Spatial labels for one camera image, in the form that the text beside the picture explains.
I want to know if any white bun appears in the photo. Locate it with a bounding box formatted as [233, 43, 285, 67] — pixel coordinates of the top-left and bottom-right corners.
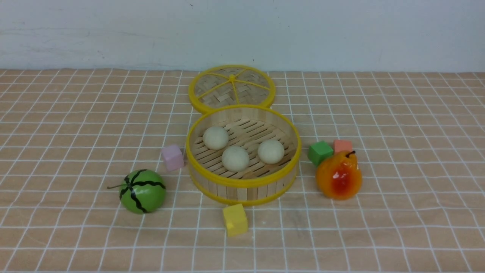
[203, 126, 229, 150]
[257, 139, 285, 164]
[222, 146, 250, 173]

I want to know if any bamboo steamer tray yellow rim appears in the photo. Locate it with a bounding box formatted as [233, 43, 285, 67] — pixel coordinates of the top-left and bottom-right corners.
[186, 104, 302, 206]

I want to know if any bamboo steamer lid yellow rim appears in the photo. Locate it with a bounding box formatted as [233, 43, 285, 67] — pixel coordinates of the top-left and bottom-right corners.
[188, 64, 276, 114]

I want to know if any pink cube block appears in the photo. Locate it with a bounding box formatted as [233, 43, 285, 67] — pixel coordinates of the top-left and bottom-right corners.
[161, 144, 185, 171]

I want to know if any green cube block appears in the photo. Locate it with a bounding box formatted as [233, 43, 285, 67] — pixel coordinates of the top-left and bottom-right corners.
[308, 141, 334, 166]

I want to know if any yellow cube block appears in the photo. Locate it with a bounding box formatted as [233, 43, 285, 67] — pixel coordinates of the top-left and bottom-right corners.
[223, 204, 248, 237]

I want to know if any salmon cube block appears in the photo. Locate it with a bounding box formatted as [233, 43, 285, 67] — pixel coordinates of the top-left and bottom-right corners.
[333, 139, 353, 154]

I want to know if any orange toy pear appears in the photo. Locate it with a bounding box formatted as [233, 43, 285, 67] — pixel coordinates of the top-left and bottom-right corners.
[315, 151, 363, 200]

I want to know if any green toy watermelon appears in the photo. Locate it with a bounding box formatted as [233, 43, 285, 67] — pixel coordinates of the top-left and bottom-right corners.
[107, 169, 166, 214]

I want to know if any checked peach tablecloth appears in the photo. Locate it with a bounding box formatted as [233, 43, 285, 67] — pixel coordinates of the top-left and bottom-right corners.
[0, 69, 485, 273]

